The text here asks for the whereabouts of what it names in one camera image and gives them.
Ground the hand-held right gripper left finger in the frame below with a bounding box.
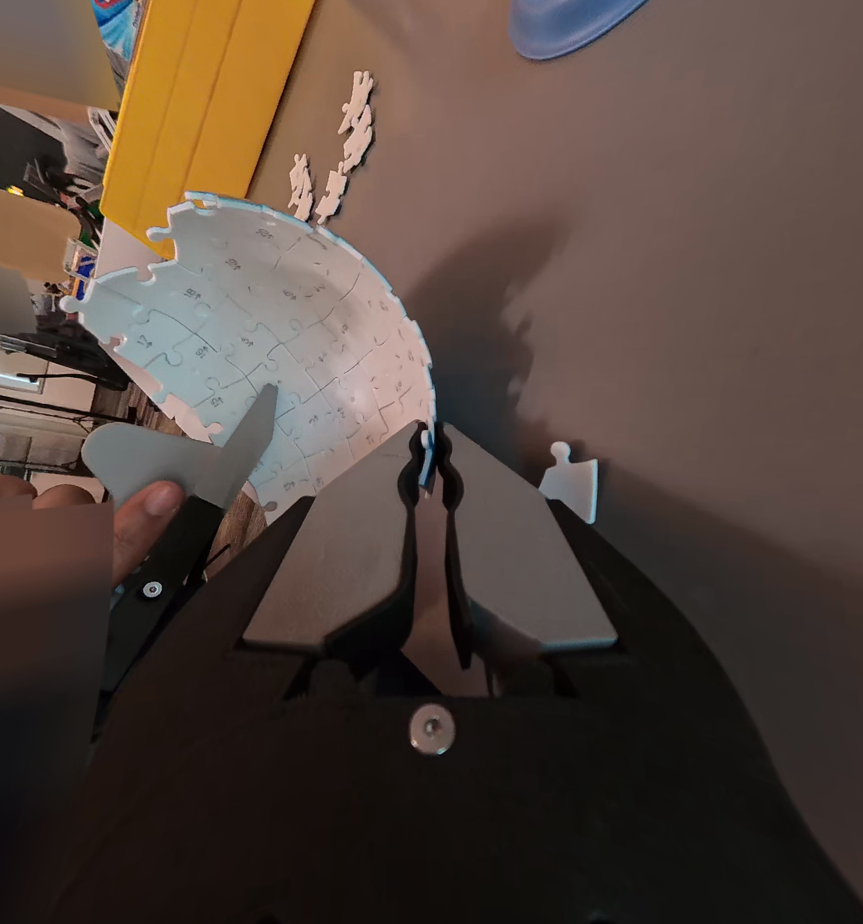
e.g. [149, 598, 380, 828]
[242, 423, 428, 681]

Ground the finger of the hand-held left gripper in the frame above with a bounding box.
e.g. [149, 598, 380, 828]
[192, 383, 282, 511]

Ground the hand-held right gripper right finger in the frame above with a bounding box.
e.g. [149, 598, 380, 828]
[437, 422, 619, 671]

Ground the partly built white puzzle ball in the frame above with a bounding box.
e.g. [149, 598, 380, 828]
[59, 191, 439, 513]

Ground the blue plastic ball stand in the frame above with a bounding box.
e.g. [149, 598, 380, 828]
[509, 0, 649, 61]

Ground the person's left hand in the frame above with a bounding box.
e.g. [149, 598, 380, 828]
[0, 473, 185, 589]

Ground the black tripod stand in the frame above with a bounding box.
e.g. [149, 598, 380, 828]
[0, 328, 140, 441]

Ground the beige board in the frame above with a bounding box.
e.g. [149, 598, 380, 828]
[0, 186, 82, 282]

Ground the yellow plastic bin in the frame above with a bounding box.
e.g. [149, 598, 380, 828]
[101, 0, 317, 257]

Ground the white and blue printed sheet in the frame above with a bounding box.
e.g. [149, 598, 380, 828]
[88, 0, 151, 91]

